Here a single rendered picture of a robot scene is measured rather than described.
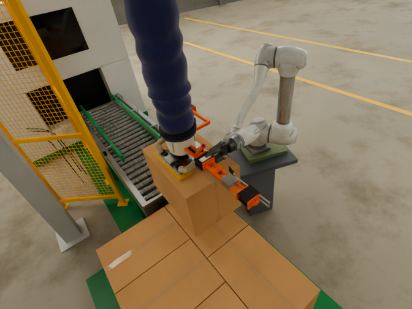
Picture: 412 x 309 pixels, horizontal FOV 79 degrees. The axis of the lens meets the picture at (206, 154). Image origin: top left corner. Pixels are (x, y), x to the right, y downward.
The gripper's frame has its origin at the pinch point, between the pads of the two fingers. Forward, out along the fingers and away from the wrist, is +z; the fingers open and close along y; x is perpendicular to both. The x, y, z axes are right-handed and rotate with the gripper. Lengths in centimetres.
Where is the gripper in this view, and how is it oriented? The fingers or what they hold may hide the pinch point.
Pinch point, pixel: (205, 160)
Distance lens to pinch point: 141.2
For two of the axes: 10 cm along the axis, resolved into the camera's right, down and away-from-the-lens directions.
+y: 1.3, 7.6, 6.4
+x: -6.0, -4.5, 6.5
